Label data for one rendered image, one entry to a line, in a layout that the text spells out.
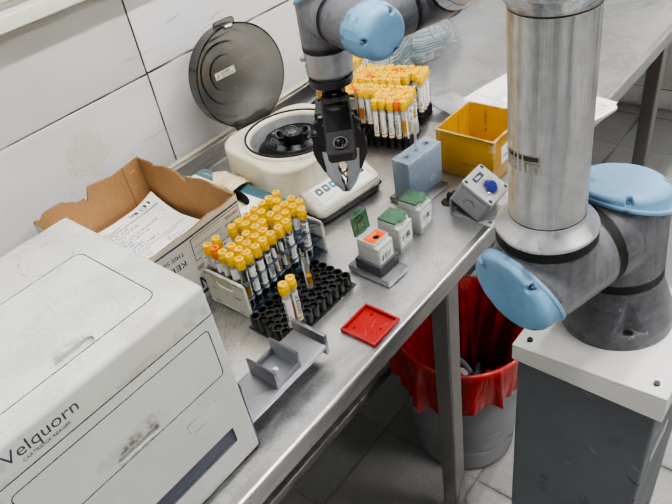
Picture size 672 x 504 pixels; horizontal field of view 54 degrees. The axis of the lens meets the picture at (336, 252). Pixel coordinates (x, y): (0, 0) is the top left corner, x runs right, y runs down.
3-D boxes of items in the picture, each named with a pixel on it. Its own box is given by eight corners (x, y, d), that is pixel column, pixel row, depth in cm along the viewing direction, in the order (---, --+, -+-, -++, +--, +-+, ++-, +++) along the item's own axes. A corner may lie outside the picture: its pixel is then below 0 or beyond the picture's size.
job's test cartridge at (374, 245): (381, 275, 111) (377, 247, 107) (359, 266, 114) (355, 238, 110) (395, 262, 114) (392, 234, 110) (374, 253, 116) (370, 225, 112)
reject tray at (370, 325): (375, 348, 101) (374, 344, 100) (340, 331, 104) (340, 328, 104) (400, 321, 104) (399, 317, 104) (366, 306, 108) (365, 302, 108)
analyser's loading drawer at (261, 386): (234, 451, 87) (224, 427, 84) (201, 428, 91) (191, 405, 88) (330, 352, 99) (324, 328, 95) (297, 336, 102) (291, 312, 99)
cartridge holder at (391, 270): (389, 288, 111) (387, 272, 108) (349, 270, 116) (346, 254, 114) (408, 271, 113) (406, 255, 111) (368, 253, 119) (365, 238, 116)
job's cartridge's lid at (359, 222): (350, 215, 108) (348, 214, 108) (356, 238, 110) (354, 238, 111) (365, 203, 110) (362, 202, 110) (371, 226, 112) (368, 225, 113)
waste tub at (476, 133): (493, 187, 129) (494, 143, 123) (435, 171, 137) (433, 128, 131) (525, 155, 137) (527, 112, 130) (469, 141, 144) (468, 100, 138)
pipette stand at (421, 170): (417, 211, 127) (414, 167, 120) (390, 200, 131) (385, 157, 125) (448, 186, 132) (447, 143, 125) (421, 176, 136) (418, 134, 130)
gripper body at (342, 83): (362, 124, 114) (354, 57, 107) (363, 148, 107) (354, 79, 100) (318, 129, 115) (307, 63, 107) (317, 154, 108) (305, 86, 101)
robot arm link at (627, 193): (687, 257, 86) (699, 167, 78) (619, 306, 82) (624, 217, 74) (610, 223, 95) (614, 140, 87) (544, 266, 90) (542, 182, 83)
